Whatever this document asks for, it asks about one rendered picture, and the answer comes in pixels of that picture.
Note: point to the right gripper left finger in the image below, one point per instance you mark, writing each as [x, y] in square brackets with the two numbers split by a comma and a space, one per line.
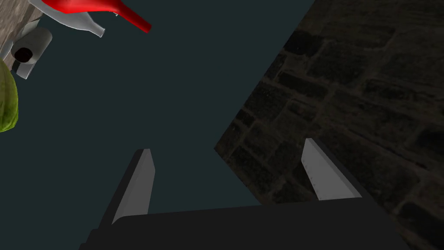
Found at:
[137, 189]

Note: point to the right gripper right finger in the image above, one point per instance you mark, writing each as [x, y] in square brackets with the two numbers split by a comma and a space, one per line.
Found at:
[327, 175]

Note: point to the green round fruit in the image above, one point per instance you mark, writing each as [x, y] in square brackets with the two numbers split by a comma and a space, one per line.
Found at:
[7, 100]

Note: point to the grey mug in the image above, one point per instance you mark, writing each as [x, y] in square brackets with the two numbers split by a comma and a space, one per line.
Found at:
[30, 52]

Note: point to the white bottle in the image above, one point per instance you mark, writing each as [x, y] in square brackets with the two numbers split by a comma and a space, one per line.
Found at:
[78, 20]

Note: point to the red bottle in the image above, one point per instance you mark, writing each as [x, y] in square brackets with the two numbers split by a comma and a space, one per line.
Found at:
[104, 6]

